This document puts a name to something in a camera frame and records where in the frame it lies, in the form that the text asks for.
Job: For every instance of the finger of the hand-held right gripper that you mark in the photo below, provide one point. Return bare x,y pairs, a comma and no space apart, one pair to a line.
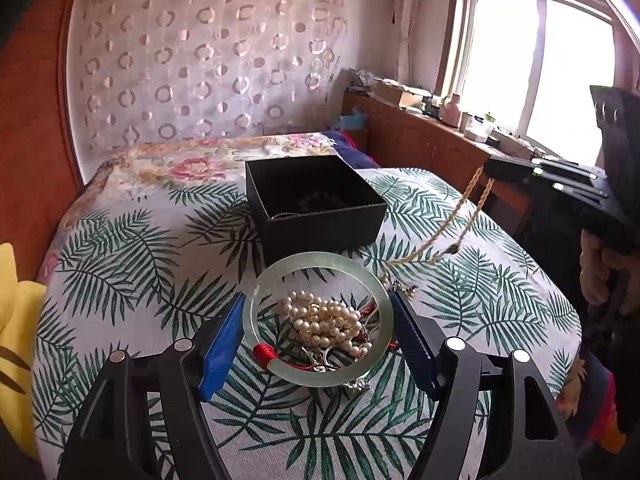
510,166
580,190

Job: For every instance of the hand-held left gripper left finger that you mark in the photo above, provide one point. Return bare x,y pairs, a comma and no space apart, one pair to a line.
222,350

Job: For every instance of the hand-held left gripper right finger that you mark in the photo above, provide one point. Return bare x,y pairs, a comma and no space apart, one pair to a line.
412,345

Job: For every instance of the pale green jade bangle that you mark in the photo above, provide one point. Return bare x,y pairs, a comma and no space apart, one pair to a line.
320,258

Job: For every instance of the black square jewelry box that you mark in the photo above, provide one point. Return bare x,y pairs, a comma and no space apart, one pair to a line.
320,240

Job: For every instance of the person's right hand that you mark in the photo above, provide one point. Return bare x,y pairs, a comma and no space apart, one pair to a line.
597,272

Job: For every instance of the small white box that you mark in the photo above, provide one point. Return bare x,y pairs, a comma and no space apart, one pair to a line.
476,134

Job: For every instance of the pink bottle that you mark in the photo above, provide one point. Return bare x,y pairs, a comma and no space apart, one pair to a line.
451,110

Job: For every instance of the long wooden cabinet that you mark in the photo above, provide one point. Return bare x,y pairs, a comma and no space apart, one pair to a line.
415,140

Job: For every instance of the green leaf print cloth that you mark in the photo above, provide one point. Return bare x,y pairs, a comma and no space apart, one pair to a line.
150,270

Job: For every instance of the cardboard box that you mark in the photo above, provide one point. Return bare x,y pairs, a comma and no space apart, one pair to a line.
395,92

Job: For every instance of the lace window curtain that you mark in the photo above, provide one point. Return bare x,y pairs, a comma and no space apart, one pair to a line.
420,20

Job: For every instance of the pink floral blanket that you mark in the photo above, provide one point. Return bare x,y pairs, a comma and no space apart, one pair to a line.
195,165

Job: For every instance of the colourful patterned cloth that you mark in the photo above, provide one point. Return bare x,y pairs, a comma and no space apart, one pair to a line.
595,410

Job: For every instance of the yellow plush toy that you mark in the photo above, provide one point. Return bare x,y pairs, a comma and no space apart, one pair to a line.
17,320

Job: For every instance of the circle pattern sheer curtain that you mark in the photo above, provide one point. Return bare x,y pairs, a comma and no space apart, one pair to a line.
200,70

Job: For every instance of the wooden headboard panel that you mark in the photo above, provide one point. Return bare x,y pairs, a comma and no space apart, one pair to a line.
35,135

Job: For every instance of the window with white frame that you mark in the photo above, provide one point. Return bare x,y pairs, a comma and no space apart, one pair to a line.
530,60

